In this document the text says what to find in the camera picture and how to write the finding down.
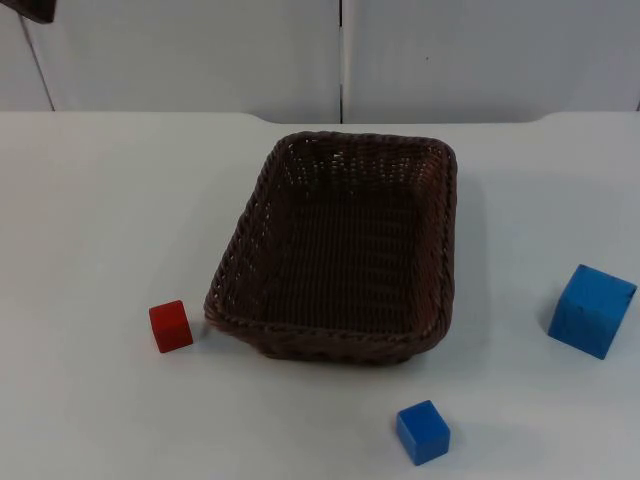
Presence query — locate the small red cube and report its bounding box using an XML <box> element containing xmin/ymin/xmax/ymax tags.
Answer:
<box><xmin>148</xmin><ymin>299</ymin><xmax>194</xmax><ymax>354</ymax></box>

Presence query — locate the large blue cube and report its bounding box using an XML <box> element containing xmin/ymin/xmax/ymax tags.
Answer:
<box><xmin>547</xmin><ymin>263</ymin><xmax>639</xmax><ymax>361</ymax></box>

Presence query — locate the dark brown wicker basket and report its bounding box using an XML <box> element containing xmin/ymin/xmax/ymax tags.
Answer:
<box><xmin>202</xmin><ymin>130</ymin><xmax>459</xmax><ymax>362</ymax></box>

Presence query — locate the small blue cube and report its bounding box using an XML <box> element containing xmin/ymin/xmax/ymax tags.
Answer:
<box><xmin>396</xmin><ymin>399</ymin><xmax>451</xmax><ymax>468</ymax></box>

